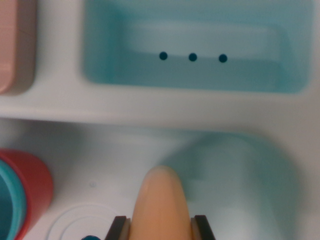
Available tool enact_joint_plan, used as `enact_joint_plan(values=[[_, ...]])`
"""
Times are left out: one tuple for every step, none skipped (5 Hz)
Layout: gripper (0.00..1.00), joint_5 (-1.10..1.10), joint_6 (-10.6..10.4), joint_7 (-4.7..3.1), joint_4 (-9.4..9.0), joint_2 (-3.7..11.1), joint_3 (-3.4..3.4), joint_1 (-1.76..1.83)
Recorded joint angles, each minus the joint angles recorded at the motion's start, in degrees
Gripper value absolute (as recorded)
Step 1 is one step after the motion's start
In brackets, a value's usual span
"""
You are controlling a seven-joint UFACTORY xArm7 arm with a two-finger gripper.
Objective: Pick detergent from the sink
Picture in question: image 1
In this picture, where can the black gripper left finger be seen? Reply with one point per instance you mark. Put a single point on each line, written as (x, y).
(118, 230)

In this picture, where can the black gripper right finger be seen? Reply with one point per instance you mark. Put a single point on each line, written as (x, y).
(202, 230)

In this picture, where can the cream toy detergent bottle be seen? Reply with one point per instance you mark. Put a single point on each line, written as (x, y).
(160, 205)

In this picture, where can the light blue toy sink unit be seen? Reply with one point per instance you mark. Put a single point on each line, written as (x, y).
(150, 110)

